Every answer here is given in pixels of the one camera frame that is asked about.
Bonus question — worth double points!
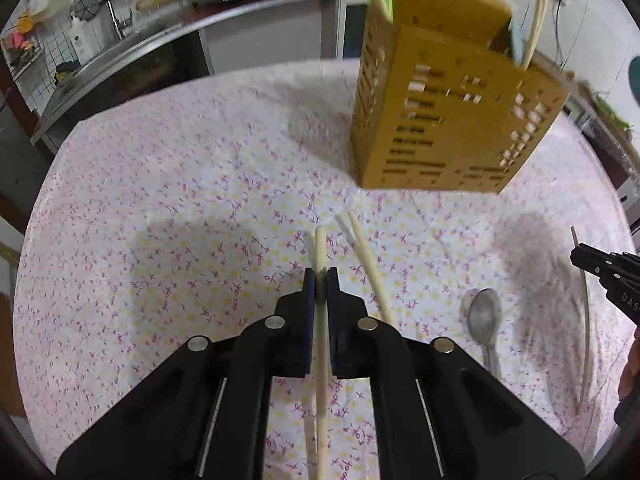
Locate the green round cutting board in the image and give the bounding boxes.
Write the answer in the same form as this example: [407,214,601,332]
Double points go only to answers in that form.
[628,55,640,103]

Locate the person right hand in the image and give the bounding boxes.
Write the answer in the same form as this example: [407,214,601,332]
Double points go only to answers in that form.
[618,327,640,400]

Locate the yellow perforated utensil holder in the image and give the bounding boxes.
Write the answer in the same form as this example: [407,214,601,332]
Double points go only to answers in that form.
[350,0,568,194]

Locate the kitchen counter cabinets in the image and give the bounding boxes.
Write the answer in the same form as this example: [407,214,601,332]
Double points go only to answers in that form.
[39,0,369,152]

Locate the floral pink tablecloth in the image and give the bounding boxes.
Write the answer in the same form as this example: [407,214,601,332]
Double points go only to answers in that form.
[14,62,634,466]

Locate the light blue spatula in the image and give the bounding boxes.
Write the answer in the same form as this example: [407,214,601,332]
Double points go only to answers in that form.
[508,18,525,68]

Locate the sink faucet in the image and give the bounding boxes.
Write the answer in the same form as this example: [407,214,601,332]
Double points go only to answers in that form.
[99,0,127,41]

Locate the dark metal spoon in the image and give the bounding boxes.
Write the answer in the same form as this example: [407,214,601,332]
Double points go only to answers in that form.
[468,288,502,380]

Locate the white soap bottle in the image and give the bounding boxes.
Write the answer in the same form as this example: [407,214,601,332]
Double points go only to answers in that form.
[67,14,98,65]

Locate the black power cable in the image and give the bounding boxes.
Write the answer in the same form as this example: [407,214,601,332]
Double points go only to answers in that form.
[552,0,589,82]

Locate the steel sink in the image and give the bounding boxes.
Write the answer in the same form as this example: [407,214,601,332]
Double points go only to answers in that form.
[30,20,196,145]

